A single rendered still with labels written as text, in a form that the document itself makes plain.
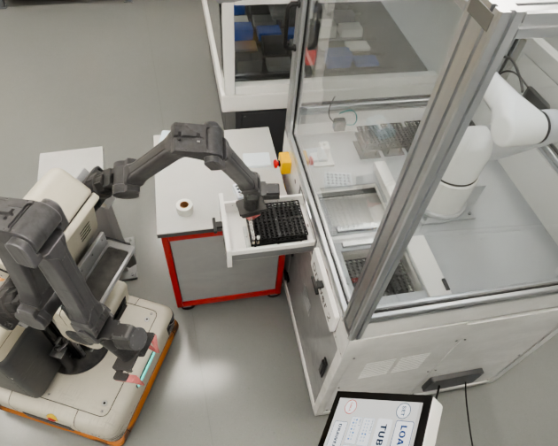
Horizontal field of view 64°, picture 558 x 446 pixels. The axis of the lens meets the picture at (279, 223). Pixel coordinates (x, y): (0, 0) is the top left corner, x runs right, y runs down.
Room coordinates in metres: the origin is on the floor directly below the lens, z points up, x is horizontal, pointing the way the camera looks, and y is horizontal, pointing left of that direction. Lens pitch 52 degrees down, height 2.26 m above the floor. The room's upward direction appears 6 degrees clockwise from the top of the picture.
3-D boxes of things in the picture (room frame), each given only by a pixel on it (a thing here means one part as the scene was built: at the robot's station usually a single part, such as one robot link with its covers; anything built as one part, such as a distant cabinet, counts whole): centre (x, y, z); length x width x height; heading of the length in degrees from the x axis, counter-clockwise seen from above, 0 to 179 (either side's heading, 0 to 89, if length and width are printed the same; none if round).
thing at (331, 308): (0.82, -0.19, 0.87); 0.29 x 0.02 x 0.11; 16
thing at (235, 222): (1.09, 0.00, 0.86); 0.40 x 0.26 x 0.06; 106
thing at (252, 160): (1.55, 0.14, 0.77); 0.13 x 0.09 x 0.02; 103
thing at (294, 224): (1.09, 0.01, 0.87); 0.22 x 0.18 x 0.06; 106
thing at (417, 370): (1.21, -0.58, 0.40); 1.03 x 0.95 x 0.80; 16
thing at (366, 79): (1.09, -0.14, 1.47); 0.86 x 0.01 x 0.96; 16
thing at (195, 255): (1.44, 0.30, 0.38); 0.62 x 0.58 x 0.76; 16
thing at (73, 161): (1.36, 0.97, 0.38); 0.30 x 0.30 x 0.76; 19
